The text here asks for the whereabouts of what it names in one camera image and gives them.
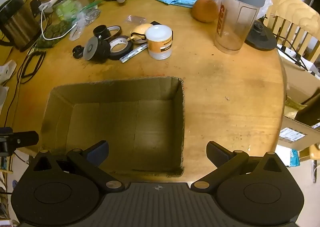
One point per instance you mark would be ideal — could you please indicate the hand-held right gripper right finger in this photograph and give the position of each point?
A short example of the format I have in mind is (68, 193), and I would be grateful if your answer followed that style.
(215, 153)

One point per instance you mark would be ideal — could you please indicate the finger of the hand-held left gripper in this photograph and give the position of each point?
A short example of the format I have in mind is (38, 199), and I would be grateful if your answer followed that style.
(22, 140)

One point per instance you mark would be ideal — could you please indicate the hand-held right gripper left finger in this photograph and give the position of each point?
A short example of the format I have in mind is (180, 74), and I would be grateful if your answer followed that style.
(100, 152)

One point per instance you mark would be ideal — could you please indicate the cardboard box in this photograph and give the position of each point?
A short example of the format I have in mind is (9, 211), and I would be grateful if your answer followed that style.
(112, 122)

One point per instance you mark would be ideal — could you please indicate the large black lens cylinder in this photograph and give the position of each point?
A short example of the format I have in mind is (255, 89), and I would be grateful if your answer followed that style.
(100, 51)

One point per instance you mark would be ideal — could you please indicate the small black cap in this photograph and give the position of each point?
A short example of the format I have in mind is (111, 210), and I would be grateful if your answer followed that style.
(78, 52)

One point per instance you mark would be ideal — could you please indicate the small metal tool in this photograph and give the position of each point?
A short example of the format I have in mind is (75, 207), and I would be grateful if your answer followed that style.
(132, 54)

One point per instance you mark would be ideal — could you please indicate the small black cylinder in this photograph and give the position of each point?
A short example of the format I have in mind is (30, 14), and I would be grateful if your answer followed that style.
(101, 32)

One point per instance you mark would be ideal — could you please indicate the white jar with orange label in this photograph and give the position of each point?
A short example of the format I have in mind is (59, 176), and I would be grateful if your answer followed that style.
(160, 42)

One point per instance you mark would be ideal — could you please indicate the clear plastic case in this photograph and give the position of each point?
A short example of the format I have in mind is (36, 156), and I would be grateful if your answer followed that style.
(136, 19)

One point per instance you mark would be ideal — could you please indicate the white paper scrap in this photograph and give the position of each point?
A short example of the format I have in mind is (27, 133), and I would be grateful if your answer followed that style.
(7, 72)

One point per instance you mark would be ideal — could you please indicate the cardboard carton with white label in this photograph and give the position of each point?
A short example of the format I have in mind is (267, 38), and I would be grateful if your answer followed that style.
(292, 134)

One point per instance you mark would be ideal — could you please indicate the large open cardboard carton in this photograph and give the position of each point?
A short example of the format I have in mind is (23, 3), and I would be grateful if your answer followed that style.
(297, 82)

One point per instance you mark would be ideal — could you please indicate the green mesh bag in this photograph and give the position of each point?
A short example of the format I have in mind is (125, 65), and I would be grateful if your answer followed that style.
(56, 31)

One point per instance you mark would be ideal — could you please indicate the steel electric kettle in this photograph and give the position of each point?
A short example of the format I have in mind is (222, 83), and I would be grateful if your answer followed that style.
(17, 24)

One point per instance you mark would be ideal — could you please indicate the black round base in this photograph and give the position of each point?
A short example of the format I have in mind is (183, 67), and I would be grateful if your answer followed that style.
(262, 38)

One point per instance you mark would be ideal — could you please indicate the clear shaker bottle grey lid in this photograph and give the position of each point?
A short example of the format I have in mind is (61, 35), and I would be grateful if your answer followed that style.
(235, 24)

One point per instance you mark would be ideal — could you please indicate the clear plastic bag of seeds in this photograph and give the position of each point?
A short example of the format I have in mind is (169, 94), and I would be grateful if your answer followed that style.
(87, 16)

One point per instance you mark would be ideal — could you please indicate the green label plastic jar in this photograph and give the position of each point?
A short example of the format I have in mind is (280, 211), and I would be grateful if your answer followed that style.
(65, 8)

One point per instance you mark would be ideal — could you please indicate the small black flat object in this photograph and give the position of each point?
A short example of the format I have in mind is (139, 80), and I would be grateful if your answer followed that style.
(156, 23)

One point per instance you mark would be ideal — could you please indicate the orange fruit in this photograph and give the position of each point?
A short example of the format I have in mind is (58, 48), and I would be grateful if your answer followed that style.
(205, 9)

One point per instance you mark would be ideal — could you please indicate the wooden chair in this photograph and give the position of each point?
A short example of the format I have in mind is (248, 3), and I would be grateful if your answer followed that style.
(292, 9)

